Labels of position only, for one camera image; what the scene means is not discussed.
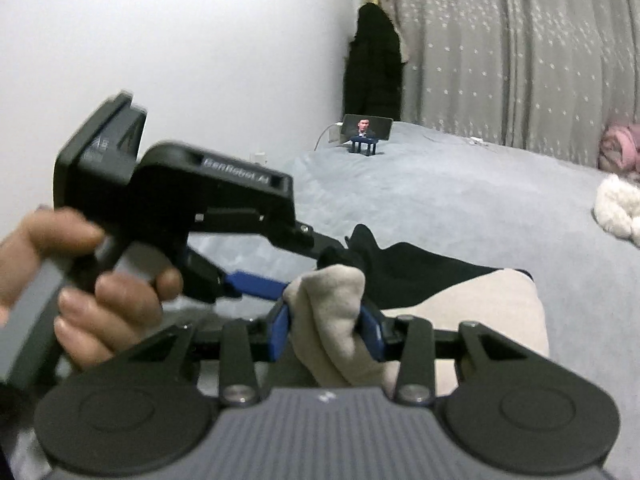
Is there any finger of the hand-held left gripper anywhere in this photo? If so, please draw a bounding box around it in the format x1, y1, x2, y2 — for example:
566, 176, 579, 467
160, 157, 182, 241
272, 223, 351, 264
181, 247, 292, 305

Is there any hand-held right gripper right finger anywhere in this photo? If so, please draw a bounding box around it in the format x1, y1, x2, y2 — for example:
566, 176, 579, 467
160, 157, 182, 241
356, 305, 528, 407

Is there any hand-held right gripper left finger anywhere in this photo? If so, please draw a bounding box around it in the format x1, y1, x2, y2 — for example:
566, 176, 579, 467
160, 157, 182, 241
125, 305, 292, 407

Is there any black and cream sweatshirt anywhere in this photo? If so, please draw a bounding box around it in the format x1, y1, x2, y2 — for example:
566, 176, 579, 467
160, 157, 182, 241
282, 224, 551, 391

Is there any person's left hand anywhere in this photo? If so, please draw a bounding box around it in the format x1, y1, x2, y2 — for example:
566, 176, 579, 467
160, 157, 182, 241
0, 207, 184, 370

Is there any blue phone stand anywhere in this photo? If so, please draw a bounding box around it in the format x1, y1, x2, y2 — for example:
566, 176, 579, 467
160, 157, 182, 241
348, 137, 379, 157

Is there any smartphone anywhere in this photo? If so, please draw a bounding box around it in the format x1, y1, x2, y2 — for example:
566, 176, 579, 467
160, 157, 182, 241
341, 114, 393, 142

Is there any grey bed blanket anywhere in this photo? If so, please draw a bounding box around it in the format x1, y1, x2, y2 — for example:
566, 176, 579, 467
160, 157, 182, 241
10, 121, 640, 480

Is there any black hanging coat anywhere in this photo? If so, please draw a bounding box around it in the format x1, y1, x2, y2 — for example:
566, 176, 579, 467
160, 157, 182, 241
342, 2, 405, 122

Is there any white fluffy garment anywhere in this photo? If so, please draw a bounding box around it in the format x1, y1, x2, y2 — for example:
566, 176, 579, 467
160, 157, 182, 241
592, 175, 640, 248

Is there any grey star curtain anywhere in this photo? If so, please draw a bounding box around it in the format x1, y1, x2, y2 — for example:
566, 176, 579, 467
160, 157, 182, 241
380, 0, 640, 168

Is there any pink quilt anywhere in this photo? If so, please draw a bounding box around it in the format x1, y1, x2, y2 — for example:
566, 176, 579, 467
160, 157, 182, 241
598, 122, 640, 181

